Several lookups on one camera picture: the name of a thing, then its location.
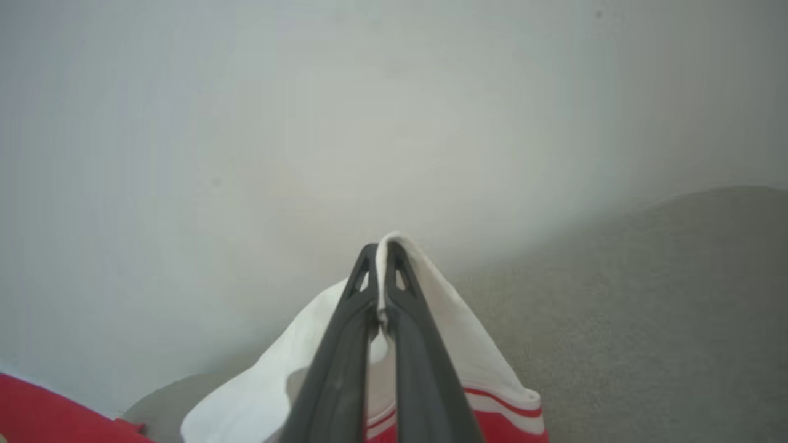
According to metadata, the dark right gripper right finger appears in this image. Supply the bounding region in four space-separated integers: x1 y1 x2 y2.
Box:
377 240 484 443

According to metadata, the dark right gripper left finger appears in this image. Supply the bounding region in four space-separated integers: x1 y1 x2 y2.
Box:
280 243 379 443

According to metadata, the red printed basketball jersey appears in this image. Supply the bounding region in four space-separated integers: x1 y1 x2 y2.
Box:
0 231 549 443

